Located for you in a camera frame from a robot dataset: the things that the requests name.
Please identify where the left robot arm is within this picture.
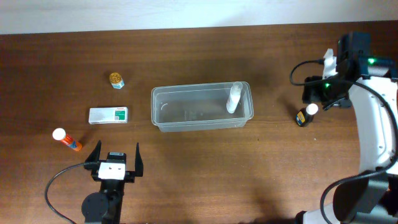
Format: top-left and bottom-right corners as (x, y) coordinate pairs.
(81, 141), (144, 224)

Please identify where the white green medicine box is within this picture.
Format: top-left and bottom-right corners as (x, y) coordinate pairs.
(88, 107), (128, 124)

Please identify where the dark bottle white cap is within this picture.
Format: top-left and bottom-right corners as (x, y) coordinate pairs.
(295, 103), (319, 127)

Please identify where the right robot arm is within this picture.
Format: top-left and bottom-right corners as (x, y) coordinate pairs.
(295, 32), (397, 224)

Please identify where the white plastic bottle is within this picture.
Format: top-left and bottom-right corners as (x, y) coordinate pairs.
(226, 82), (243, 114)

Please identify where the small jar gold lid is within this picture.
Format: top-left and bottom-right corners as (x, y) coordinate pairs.
(109, 72), (124, 89)

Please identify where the clear plastic container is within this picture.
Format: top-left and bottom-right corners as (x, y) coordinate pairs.
(151, 82), (254, 133)

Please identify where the orange tube white cap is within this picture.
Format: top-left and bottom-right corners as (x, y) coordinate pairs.
(52, 128), (82, 151)

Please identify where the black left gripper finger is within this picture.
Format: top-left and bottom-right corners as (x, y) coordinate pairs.
(85, 140), (101, 162)
(134, 143), (144, 177)

